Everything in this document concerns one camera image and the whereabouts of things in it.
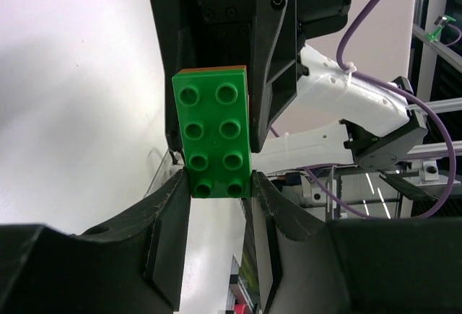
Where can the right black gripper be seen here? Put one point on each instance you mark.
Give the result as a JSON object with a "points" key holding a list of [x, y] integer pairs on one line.
{"points": [[272, 70]]}

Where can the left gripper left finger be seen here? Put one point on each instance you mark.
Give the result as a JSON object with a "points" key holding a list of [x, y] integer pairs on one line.
{"points": [[131, 263]]}

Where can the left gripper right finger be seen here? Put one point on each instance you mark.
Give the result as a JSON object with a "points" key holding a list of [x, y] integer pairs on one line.
{"points": [[306, 265]]}

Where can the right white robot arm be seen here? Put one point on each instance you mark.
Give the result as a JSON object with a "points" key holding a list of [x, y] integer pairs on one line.
{"points": [[336, 115]]}

